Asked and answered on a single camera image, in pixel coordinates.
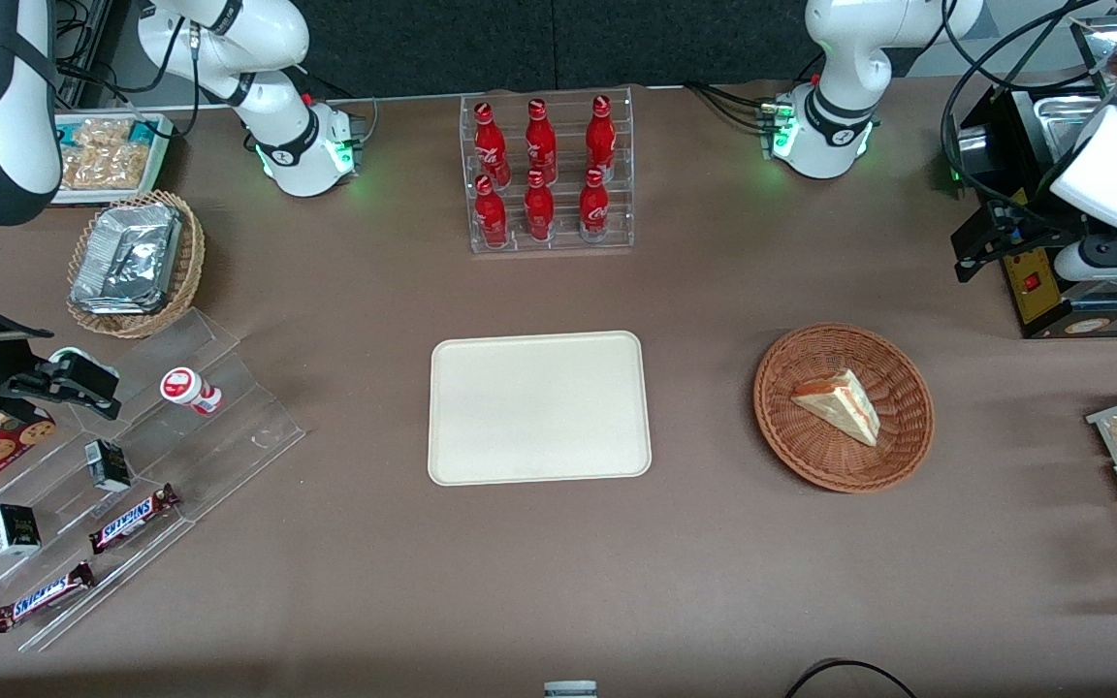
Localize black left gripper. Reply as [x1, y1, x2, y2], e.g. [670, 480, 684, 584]
[951, 199, 1117, 284]

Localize triangular sandwich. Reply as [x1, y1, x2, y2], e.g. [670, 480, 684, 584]
[791, 368, 881, 448]

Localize light wicker basket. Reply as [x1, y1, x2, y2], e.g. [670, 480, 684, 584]
[66, 190, 207, 339]

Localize white snack tray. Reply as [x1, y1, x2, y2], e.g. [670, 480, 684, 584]
[51, 111, 176, 207]

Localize round brown wicker basket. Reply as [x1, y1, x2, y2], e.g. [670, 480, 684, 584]
[753, 323, 936, 494]

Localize cream plastic serving tray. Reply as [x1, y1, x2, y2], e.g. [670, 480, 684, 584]
[428, 331, 654, 487]

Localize black glass food warmer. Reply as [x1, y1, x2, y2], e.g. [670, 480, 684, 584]
[944, 15, 1117, 340]

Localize small black carton box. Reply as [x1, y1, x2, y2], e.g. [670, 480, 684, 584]
[84, 439, 134, 494]
[0, 503, 43, 557]

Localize small red white drink bottle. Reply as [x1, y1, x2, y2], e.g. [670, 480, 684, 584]
[160, 367, 224, 417]

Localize stacked aluminium foil containers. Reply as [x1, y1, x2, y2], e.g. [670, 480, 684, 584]
[70, 202, 184, 317]

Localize stainless steel food pan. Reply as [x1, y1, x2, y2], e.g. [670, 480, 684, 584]
[1034, 90, 1117, 166]

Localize Snickers chocolate bar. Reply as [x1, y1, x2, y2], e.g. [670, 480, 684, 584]
[0, 561, 97, 634]
[88, 483, 182, 555]

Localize clear acrylic stepped display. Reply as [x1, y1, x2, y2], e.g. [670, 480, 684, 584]
[0, 308, 308, 653]

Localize bagged fried snacks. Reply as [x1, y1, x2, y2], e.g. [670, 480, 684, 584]
[58, 117, 159, 191]

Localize red cola bottle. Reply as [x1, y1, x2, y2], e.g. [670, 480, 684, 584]
[523, 170, 557, 242]
[585, 94, 618, 183]
[525, 98, 559, 185]
[473, 174, 509, 249]
[473, 102, 512, 188]
[578, 168, 611, 243]

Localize clear acrylic bottle rack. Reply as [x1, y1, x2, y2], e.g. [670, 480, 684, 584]
[460, 86, 636, 256]

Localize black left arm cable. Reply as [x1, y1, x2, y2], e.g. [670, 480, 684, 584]
[939, 0, 1112, 226]

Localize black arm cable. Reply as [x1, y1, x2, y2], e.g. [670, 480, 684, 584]
[939, 0, 1112, 226]
[52, 0, 203, 139]

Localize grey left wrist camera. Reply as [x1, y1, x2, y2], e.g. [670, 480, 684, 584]
[1052, 238, 1117, 285]

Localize black base cable bundle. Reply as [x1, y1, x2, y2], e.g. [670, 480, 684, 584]
[683, 79, 784, 132]

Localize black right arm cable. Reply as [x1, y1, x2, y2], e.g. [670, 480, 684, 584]
[52, 0, 203, 139]

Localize black floor cable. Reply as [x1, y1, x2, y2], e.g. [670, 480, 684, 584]
[783, 658, 919, 698]

